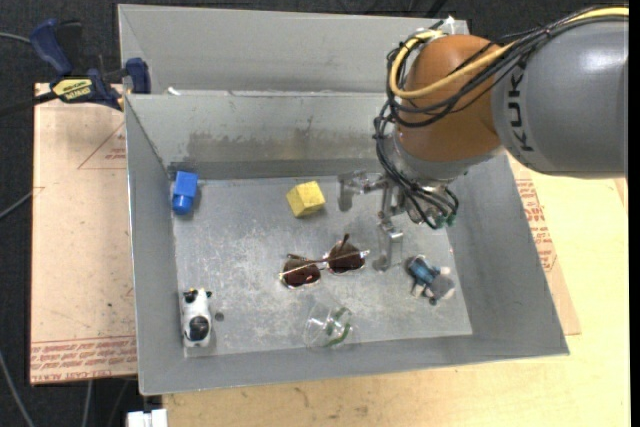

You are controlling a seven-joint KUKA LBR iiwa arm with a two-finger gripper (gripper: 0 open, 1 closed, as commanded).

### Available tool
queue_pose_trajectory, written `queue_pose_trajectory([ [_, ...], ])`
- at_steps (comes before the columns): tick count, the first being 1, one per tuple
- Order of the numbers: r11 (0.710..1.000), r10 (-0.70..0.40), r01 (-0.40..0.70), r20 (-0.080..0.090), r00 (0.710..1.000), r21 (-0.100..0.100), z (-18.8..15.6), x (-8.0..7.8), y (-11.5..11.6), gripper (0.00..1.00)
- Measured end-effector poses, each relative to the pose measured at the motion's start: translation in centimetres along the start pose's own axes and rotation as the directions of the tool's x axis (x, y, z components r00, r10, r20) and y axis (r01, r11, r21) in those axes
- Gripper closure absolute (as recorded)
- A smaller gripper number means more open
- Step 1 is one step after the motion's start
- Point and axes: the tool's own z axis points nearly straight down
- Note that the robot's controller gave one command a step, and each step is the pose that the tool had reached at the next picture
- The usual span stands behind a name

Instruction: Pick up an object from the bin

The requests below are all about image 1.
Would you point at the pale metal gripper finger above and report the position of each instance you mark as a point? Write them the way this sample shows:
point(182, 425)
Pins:
point(345, 195)
point(391, 247)

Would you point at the yellow sponge cube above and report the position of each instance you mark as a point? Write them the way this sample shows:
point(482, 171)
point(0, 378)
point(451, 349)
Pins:
point(305, 199)

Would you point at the brown lens sunglasses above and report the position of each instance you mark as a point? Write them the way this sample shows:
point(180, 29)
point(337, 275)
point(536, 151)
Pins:
point(345, 260)

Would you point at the blue and grey toy animal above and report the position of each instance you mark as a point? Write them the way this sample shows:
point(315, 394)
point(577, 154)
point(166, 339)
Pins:
point(431, 277)

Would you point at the clear glass cup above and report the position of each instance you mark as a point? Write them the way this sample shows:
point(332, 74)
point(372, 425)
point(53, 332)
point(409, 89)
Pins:
point(325, 325)

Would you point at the grey metal bin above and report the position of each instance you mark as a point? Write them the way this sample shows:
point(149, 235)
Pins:
point(250, 245)

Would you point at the blue plastic block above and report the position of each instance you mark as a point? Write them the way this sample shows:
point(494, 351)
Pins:
point(184, 190)

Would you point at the black and white toy cow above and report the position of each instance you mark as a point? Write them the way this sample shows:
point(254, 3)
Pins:
point(196, 320)

